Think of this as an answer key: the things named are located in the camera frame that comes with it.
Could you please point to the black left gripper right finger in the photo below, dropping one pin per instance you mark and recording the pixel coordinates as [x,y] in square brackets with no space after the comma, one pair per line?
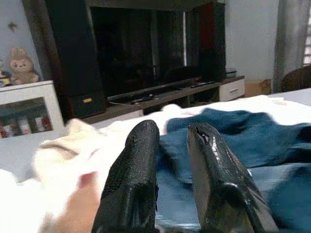
[218,189]

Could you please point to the black television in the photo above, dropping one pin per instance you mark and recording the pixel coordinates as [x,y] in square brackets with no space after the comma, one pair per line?
[133,48]

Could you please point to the dark brown tv bench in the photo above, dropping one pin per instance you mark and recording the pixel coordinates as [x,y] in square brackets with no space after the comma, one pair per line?
[170,94]

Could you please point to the black remote control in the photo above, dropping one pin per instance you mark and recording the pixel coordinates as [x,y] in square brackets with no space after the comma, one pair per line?
[200,85]

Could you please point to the blue denim garment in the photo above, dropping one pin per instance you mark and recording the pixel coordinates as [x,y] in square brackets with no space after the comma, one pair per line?
[243,126]

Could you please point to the light grey curtain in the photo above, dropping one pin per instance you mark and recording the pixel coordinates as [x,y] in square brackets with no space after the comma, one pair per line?
[289,36]

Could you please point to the brown cardboard box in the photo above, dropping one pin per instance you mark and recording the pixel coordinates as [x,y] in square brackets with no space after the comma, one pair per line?
[257,88]

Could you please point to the white long sleeve shirt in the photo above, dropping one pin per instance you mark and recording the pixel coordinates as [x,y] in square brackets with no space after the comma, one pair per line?
[24,206]

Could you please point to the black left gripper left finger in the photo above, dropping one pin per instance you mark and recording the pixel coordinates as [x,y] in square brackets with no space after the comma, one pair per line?
[131,184]

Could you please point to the small white drawer front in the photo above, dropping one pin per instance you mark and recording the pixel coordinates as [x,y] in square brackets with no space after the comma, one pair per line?
[230,89]

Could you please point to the white glass door cabinet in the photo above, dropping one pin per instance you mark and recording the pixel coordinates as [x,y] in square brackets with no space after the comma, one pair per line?
[29,89]

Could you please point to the cream garment with peach patch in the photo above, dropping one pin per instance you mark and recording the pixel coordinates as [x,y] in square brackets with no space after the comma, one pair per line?
[63,145]

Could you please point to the tall black speaker yellow label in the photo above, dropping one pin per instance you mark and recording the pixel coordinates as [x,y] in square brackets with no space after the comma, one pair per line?
[73,60]

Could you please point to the beige plush bunny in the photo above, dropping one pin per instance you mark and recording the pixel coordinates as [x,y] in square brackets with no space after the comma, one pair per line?
[23,65]

